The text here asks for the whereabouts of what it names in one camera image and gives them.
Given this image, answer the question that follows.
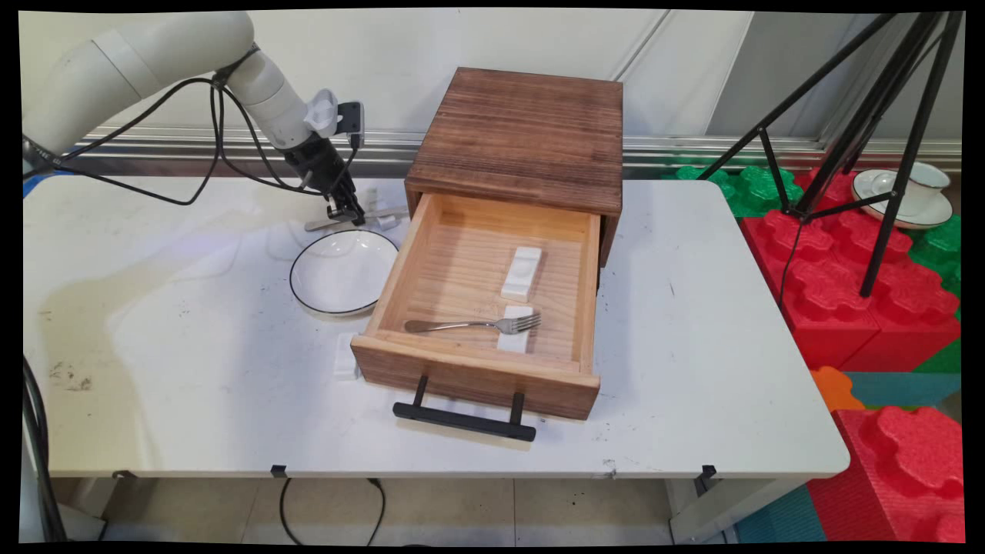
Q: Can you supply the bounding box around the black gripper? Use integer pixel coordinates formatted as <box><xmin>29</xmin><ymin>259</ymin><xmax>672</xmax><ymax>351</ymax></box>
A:
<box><xmin>283</xmin><ymin>136</ymin><xmax>368</xmax><ymax>227</ymax></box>

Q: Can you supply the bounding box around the silver table knife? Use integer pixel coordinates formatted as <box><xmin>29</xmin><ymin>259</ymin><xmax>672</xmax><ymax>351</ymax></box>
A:
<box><xmin>305</xmin><ymin>205</ymin><xmax>409</xmax><ymax>234</ymax></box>

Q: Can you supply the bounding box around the white bowl black rim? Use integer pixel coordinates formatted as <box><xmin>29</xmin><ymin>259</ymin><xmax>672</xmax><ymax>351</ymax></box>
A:
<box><xmin>289</xmin><ymin>229</ymin><xmax>400</xmax><ymax>317</ymax></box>

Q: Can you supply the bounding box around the light wooden drawer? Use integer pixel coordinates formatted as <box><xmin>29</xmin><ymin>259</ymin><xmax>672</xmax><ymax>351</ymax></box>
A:
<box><xmin>350</xmin><ymin>192</ymin><xmax>603</xmax><ymax>422</ymax></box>

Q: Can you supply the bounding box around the silver metal fork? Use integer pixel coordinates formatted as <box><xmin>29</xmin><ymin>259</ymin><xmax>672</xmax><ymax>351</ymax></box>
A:
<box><xmin>404</xmin><ymin>311</ymin><xmax>542</xmax><ymax>336</ymax></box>

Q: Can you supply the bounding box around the dark wooden drawer cabinet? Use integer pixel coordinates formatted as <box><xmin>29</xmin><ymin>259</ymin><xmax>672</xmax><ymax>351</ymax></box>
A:
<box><xmin>404</xmin><ymin>67</ymin><xmax>624</xmax><ymax>269</ymax></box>

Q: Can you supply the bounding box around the blue object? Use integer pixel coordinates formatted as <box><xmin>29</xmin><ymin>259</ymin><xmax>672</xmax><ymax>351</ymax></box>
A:
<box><xmin>23</xmin><ymin>158</ymin><xmax>75</xmax><ymax>185</ymax></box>

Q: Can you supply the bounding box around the green foam block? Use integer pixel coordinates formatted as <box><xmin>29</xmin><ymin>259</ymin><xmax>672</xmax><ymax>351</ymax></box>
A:
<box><xmin>662</xmin><ymin>165</ymin><xmax>806</xmax><ymax>219</ymax></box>

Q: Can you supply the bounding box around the white table leg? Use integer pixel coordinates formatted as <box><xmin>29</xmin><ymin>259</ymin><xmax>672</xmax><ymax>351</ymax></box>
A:
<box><xmin>666</xmin><ymin>477</ymin><xmax>810</xmax><ymax>544</ymax></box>

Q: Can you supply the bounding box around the large red foam block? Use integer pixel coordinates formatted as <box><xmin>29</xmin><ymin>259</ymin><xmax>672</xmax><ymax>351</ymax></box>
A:
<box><xmin>739</xmin><ymin>168</ymin><xmax>963</xmax><ymax>373</ymax></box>

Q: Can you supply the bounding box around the orange foam piece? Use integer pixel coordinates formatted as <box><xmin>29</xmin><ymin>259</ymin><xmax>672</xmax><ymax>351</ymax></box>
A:
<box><xmin>810</xmin><ymin>366</ymin><xmax>867</xmax><ymax>413</ymax></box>

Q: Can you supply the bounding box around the black tripod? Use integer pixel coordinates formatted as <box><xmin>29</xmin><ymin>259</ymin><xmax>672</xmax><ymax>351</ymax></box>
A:
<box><xmin>696</xmin><ymin>11</ymin><xmax>964</xmax><ymax>299</ymax></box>

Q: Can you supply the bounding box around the white ceramic cup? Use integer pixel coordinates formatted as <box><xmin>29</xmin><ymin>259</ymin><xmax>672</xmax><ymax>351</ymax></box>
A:
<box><xmin>870</xmin><ymin>162</ymin><xmax>952</xmax><ymax>219</ymax></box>

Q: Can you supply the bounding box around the teal foam mat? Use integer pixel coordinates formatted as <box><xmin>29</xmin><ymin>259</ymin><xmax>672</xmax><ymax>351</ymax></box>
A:
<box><xmin>845</xmin><ymin>372</ymin><xmax>963</xmax><ymax>409</ymax></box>

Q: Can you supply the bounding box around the white ceramic saucer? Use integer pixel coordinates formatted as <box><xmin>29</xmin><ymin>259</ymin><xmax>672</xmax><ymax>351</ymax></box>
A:
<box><xmin>850</xmin><ymin>169</ymin><xmax>954</xmax><ymax>230</ymax></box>

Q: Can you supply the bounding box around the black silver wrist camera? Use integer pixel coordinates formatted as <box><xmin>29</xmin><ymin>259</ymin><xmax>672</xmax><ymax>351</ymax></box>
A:
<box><xmin>336</xmin><ymin>101</ymin><xmax>366</xmax><ymax>149</ymax></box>

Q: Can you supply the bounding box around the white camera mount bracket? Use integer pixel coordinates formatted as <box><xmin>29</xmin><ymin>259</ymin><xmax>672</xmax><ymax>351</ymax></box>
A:
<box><xmin>303</xmin><ymin>88</ymin><xmax>341</xmax><ymax>139</ymax></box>

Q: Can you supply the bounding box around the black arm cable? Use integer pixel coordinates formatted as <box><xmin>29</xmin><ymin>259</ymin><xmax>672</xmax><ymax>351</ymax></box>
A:
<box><xmin>23</xmin><ymin>48</ymin><xmax>362</xmax><ymax>207</ymax></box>

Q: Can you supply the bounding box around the black drawer handle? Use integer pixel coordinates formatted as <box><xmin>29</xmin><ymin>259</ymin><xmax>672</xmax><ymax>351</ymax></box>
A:
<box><xmin>392</xmin><ymin>375</ymin><xmax>537</xmax><ymax>442</ymax></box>

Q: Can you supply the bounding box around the black floor cable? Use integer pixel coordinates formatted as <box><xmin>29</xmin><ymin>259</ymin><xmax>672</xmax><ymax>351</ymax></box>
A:
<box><xmin>278</xmin><ymin>477</ymin><xmax>386</xmax><ymax>546</ymax></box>

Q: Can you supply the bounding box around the aluminium wall rail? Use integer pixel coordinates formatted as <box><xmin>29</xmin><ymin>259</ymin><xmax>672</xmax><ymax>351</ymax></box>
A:
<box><xmin>73</xmin><ymin>125</ymin><xmax>963</xmax><ymax>175</ymax></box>

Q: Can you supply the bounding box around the black base cable bundle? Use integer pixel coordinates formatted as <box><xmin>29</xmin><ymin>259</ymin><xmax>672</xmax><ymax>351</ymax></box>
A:
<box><xmin>22</xmin><ymin>355</ymin><xmax>72</xmax><ymax>544</ymax></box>

